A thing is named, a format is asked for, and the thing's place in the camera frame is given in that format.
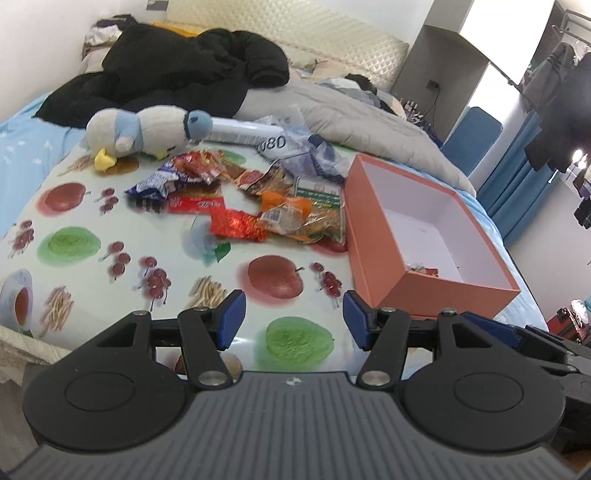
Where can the shiny red foil snack packet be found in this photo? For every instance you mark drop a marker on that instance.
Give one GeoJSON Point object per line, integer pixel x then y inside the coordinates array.
{"type": "Point", "coordinates": [235, 226]}

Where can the flat red snack packet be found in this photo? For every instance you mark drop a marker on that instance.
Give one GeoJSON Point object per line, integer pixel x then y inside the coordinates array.
{"type": "Point", "coordinates": [194, 204]}

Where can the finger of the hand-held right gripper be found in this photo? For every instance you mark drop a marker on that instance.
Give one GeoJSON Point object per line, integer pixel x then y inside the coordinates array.
{"type": "Point", "coordinates": [489, 328]}

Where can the clear snack packet printed label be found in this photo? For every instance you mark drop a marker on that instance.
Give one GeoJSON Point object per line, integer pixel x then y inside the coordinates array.
{"type": "Point", "coordinates": [318, 207]}

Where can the black puffer jacket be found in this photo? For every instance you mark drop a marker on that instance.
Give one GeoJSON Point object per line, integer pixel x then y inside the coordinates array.
{"type": "Point", "coordinates": [184, 69]}

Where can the blue curtain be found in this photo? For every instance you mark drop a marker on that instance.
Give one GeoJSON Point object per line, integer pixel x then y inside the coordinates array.
{"type": "Point", "coordinates": [517, 184]}

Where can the dark brown snack packet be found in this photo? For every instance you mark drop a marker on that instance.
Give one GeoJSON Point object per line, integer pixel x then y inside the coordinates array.
{"type": "Point", "coordinates": [277, 177]}

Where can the yellow cloth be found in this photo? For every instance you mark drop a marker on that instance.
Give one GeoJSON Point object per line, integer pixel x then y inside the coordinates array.
{"type": "Point", "coordinates": [178, 28]}

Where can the dark hanging clothes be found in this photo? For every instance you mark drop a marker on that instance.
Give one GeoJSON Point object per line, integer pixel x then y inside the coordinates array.
{"type": "Point", "coordinates": [565, 115]}

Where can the white and blue plush bird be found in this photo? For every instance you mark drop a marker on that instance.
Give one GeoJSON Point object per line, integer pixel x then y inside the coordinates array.
{"type": "Point", "coordinates": [147, 127]}

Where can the metal clothes rack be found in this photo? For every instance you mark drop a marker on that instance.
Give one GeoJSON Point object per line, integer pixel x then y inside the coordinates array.
{"type": "Point", "coordinates": [505, 74]}

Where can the clear plastic piece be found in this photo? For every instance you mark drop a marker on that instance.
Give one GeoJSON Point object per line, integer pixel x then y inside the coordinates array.
{"type": "Point", "coordinates": [201, 235]}

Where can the white spray can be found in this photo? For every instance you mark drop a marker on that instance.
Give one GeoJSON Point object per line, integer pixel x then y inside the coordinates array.
{"type": "Point", "coordinates": [235, 131]}

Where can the blue chair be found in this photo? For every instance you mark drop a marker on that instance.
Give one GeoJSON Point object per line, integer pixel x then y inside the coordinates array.
{"type": "Point", "coordinates": [475, 134]}

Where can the red cabinet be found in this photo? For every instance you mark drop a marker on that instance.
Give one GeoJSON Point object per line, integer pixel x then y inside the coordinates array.
{"type": "Point", "coordinates": [565, 325]}

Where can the wall socket with plug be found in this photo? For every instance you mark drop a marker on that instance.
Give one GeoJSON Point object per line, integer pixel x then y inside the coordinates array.
{"type": "Point", "coordinates": [433, 85]}

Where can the brown tofu snack packet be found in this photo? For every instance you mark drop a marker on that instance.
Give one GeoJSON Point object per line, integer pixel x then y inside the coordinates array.
{"type": "Point", "coordinates": [247, 176]}

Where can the cream quilted headboard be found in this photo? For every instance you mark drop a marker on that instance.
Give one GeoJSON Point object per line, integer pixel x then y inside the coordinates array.
{"type": "Point", "coordinates": [323, 37]}

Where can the orange snack packet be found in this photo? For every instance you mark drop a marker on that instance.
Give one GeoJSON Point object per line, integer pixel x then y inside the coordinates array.
{"type": "Point", "coordinates": [277, 203]}

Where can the clear bubble plastic bag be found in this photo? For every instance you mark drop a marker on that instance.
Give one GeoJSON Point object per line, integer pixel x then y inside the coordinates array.
{"type": "Point", "coordinates": [284, 121]}

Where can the orange cardboard box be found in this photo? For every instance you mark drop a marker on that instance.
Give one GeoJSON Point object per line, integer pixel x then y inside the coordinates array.
{"type": "Point", "coordinates": [369, 221]}

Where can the blue transparent plastic bag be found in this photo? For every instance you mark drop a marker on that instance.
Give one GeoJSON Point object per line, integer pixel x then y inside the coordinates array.
{"type": "Point", "coordinates": [318, 159]}

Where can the grey blanket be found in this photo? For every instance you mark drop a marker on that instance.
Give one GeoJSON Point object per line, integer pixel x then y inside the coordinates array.
{"type": "Point", "coordinates": [351, 124]}

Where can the small wrapped snacks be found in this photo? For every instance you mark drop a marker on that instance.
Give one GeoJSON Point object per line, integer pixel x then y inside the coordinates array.
{"type": "Point", "coordinates": [421, 270]}

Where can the patterned clothes pile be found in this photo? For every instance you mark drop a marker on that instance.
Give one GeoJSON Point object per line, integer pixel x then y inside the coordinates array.
{"type": "Point", "coordinates": [364, 90]}

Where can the white clothes pile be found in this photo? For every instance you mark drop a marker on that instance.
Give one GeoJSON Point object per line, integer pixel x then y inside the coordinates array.
{"type": "Point", "coordinates": [101, 34]}

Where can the blue purple snack packet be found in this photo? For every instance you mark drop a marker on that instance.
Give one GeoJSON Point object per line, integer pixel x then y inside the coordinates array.
{"type": "Point", "coordinates": [152, 184]}

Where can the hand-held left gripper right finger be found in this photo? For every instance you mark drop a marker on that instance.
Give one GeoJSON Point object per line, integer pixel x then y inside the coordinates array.
{"type": "Point", "coordinates": [358, 321]}

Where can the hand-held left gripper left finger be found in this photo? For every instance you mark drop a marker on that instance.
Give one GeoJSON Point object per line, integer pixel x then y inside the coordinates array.
{"type": "Point", "coordinates": [231, 318]}

